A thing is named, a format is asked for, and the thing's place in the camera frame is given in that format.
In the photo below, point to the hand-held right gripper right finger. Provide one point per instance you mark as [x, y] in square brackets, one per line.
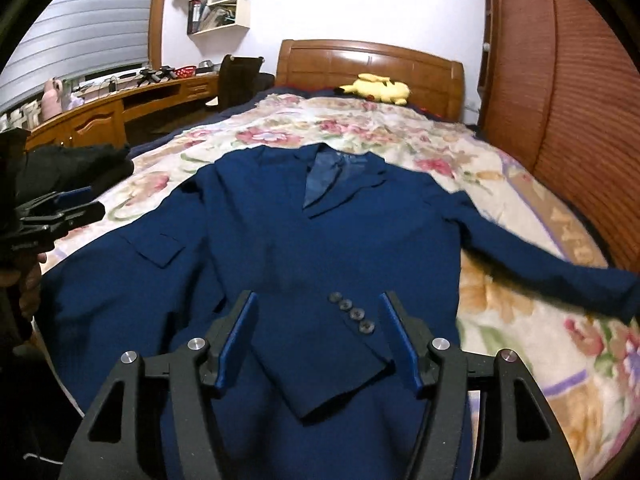
[400, 340]

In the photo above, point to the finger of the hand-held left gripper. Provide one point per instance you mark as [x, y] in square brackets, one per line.
[80, 215]
[75, 195]

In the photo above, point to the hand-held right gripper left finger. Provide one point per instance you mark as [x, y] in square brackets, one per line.
[237, 340]

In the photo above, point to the navy blue suit jacket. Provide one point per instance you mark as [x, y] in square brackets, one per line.
[280, 230]

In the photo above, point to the person's left hand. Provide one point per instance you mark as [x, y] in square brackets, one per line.
[32, 285]

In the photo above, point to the black cloth pile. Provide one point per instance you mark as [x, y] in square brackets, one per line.
[75, 165]

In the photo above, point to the wooden desk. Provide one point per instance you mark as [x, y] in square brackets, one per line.
[100, 120]

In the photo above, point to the pink bottle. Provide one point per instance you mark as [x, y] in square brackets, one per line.
[51, 100]

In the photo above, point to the floral blanket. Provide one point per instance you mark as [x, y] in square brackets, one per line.
[525, 330]

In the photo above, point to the red basket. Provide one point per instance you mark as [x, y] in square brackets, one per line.
[184, 72]

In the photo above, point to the grey window blind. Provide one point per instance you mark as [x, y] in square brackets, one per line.
[85, 25]

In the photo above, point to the dark chair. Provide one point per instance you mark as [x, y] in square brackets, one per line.
[240, 80]

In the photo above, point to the yellow plush toy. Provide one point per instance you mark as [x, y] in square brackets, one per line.
[375, 89]

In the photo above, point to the wooden bed headboard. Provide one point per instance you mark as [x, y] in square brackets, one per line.
[325, 65]

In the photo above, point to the wooden louvered wardrobe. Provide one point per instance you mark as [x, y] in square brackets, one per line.
[575, 85]

